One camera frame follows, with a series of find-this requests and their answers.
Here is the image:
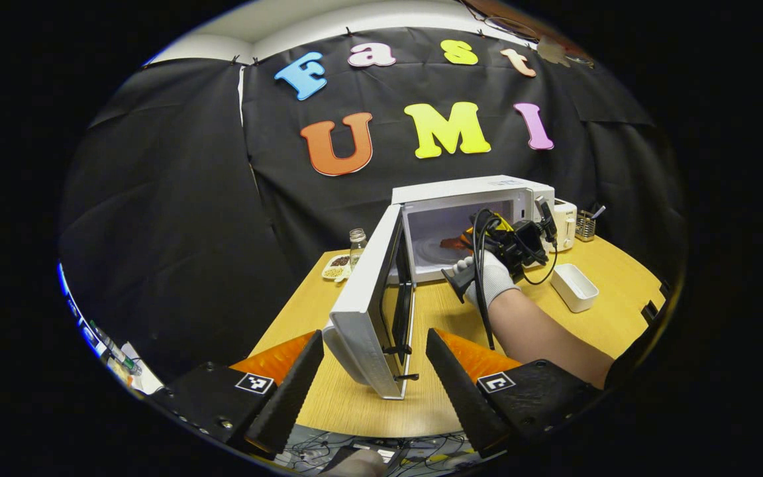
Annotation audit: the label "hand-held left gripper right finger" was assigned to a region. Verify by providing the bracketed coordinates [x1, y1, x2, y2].
[425, 327, 604, 459]

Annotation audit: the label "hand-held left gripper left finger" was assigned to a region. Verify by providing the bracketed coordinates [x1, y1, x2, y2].
[150, 329, 325, 461]

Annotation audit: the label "white microwave oven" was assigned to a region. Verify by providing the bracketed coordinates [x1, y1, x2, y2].
[322, 174, 556, 400]

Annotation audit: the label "white toaster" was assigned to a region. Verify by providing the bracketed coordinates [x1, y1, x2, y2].
[550, 199, 579, 251]

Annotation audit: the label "white rectangular plastic tray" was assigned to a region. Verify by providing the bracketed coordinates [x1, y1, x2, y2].
[549, 263, 599, 313]

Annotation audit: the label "small dish of beans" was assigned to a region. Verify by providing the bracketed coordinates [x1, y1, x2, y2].
[321, 254, 352, 282]

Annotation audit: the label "clear plastic bottle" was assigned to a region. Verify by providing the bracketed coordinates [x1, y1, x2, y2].
[348, 228, 368, 269]

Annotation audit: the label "white paper sheet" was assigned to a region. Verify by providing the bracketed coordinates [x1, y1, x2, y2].
[119, 341, 165, 396]

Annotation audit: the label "green pen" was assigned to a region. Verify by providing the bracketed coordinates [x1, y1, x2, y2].
[90, 321, 142, 376]

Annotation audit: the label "blue lit screen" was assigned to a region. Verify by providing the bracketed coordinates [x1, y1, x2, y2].
[57, 262, 101, 352]

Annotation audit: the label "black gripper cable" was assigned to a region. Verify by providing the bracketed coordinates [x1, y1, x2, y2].
[472, 208, 497, 350]
[521, 240, 560, 287]

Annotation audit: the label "bundle of floor cables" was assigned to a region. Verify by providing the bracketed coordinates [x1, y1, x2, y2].
[282, 427, 485, 475]

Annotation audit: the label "thin wire eyeglasses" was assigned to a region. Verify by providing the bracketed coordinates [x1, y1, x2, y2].
[459, 0, 542, 42]

